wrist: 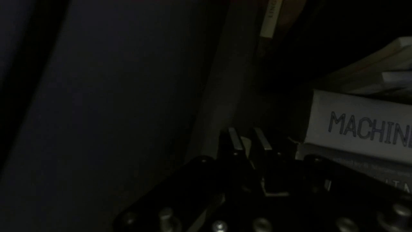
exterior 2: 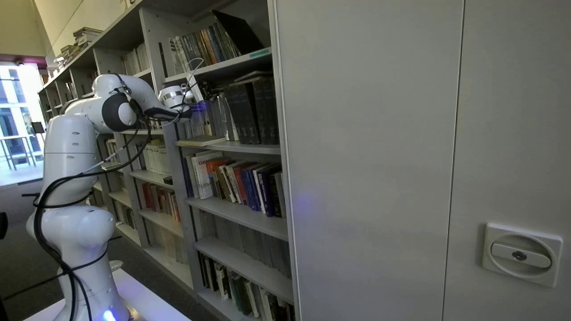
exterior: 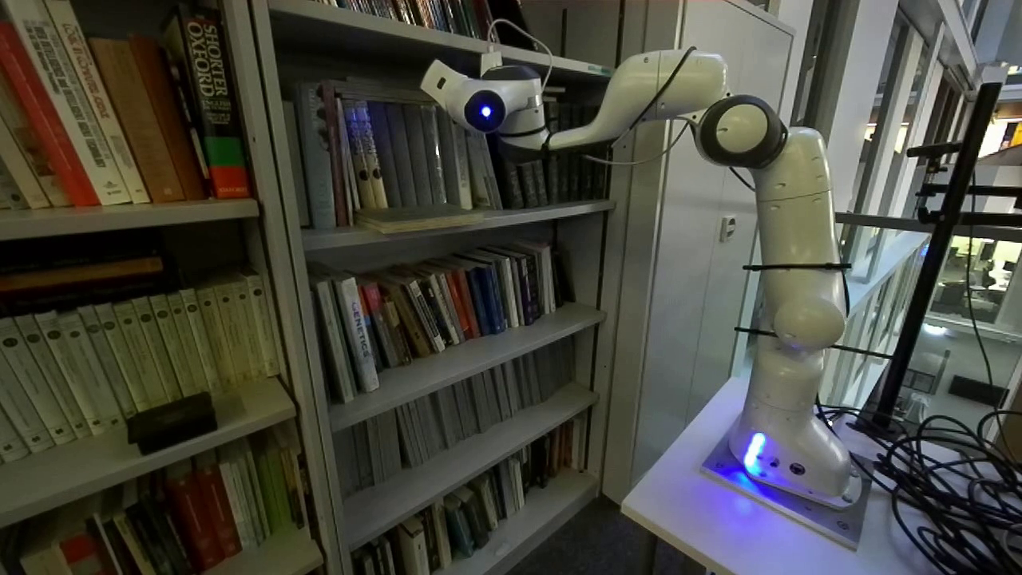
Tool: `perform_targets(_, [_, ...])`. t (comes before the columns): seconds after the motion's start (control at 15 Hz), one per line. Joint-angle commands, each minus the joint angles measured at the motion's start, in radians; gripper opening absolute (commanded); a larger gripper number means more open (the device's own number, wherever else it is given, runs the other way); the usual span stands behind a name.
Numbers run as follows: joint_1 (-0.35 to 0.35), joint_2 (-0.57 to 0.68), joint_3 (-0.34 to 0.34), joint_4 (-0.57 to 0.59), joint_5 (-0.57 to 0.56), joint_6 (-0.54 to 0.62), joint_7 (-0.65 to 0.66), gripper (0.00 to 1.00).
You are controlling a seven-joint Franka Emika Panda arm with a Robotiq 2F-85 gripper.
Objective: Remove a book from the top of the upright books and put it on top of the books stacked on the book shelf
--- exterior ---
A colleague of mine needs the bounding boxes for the row of colourful paperback books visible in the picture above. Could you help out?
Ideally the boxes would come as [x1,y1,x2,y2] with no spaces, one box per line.
[307,240,561,405]

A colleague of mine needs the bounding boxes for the row of dark upright books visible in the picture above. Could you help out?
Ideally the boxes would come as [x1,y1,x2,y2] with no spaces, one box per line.
[493,102,612,211]

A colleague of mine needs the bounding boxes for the row of thin grey books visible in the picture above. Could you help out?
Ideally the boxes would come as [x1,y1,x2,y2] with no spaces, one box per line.
[334,345,577,496]

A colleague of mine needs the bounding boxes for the row of grey upright books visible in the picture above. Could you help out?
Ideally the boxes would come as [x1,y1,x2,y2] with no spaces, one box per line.
[283,78,504,231]

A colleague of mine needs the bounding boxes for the row of mixed leaning books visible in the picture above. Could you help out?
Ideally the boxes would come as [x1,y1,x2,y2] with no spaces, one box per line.
[351,415,592,575]

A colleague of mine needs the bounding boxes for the grey book lying flat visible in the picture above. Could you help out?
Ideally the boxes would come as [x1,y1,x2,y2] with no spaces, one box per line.
[326,77,438,105]

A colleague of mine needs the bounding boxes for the row of red and green books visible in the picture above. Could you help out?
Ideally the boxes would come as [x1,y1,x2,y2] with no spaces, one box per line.
[0,431,311,575]

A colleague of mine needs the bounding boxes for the row of white books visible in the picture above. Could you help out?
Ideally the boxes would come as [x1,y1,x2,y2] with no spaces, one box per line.
[0,270,282,466]

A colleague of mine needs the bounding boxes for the stack of dark flat books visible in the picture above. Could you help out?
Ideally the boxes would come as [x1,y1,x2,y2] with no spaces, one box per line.
[0,254,170,298]

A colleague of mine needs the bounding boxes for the row of large hardcover books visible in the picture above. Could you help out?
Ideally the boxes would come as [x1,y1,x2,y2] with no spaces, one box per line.
[0,0,254,211]

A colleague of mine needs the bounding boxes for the grey metal bookshelf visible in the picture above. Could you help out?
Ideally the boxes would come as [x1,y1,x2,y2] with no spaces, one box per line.
[249,0,617,575]
[0,0,346,575]

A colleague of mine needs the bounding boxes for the grey metal cabinet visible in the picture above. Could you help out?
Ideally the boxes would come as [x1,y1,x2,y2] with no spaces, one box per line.
[600,0,797,506]

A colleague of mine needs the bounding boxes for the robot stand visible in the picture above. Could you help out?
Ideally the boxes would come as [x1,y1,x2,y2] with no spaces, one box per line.
[621,375,1022,575]

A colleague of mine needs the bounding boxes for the black box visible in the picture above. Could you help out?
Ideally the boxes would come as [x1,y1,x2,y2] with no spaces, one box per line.
[126,391,219,457]

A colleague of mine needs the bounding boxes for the glass railing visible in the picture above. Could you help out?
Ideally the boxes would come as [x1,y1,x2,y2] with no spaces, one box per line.
[822,212,1022,410]

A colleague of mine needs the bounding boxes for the black stand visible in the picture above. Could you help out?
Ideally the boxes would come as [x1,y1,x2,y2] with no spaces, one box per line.
[850,80,1022,438]

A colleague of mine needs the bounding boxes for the heap of black cables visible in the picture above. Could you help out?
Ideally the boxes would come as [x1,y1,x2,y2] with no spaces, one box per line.
[814,398,1022,575]

